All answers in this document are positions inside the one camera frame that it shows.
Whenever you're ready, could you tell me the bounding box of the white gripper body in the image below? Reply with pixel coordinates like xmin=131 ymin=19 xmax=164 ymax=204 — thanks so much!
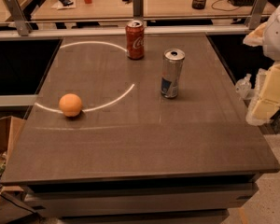
xmin=263 ymin=5 xmax=280 ymax=61

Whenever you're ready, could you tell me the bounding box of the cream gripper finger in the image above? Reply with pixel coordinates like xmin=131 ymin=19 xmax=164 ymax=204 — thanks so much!
xmin=243 ymin=22 xmax=267 ymax=47
xmin=249 ymin=62 xmax=280 ymax=121

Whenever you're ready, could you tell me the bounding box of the red coke can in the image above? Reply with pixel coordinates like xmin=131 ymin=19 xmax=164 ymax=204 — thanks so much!
xmin=125 ymin=20 xmax=144 ymax=60

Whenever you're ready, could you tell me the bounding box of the silver blue energy drink can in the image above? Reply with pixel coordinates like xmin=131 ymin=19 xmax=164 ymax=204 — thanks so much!
xmin=161 ymin=49 xmax=185 ymax=99

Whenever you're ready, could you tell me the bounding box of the clear plastic bottle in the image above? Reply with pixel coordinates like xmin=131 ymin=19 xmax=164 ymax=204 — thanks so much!
xmin=235 ymin=74 xmax=252 ymax=99

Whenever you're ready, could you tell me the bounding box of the black mesh pen cup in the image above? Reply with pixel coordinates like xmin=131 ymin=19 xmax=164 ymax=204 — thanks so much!
xmin=192 ymin=0 xmax=207 ymax=9

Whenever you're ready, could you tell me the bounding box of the grey drawer cabinet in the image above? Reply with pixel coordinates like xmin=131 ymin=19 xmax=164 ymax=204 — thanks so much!
xmin=25 ymin=174 xmax=258 ymax=217

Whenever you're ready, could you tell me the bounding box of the orange fruit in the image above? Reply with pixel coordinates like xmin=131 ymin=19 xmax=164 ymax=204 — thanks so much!
xmin=59 ymin=93 xmax=82 ymax=117

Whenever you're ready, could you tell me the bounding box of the cardboard box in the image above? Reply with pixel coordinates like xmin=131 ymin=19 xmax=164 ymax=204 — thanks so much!
xmin=0 ymin=116 xmax=25 ymax=162

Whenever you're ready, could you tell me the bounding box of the right metal bracket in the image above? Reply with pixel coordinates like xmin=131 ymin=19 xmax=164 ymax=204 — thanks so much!
xmin=245 ymin=0 xmax=268 ymax=30

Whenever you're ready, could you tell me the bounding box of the metal bracket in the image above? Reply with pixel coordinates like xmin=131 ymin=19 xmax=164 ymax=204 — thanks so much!
xmin=133 ymin=0 xmax=144 ymax=21
xmin=4 ymin=0 xmax=32 ymax=36
xmin=245 ymin=0 xmax=268 ymax=30

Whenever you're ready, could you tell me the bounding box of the black cable on desk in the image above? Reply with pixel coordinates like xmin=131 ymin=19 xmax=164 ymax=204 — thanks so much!
xmin=211 ymin=0 xmax=239 ymax=12

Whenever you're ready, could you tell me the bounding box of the middle metal bracket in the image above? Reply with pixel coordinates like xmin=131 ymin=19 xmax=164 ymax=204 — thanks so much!
xmin=133 ymin=0 xmax=144 ymax=21

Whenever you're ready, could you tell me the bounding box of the left metal bracket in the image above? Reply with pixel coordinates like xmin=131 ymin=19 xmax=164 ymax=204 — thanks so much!
xmin=4 ymin=0 xmax=32 ymax=36

